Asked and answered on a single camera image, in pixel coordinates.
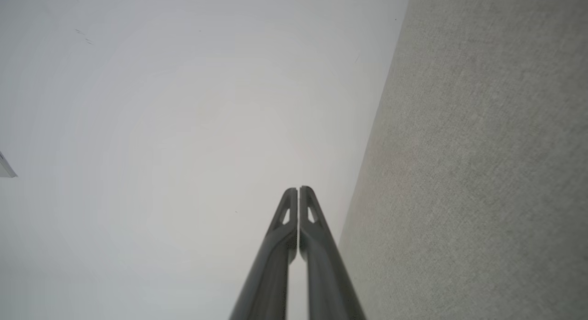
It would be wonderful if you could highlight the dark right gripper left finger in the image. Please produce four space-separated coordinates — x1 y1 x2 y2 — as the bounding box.
230 187 299 320

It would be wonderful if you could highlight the small white wall fixture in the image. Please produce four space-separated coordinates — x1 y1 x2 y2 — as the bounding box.
0 151 18 179

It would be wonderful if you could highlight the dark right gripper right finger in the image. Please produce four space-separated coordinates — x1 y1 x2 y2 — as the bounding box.
299 185 367 320

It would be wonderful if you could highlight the grey fabric sofa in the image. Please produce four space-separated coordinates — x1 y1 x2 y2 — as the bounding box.
338 0 588 320

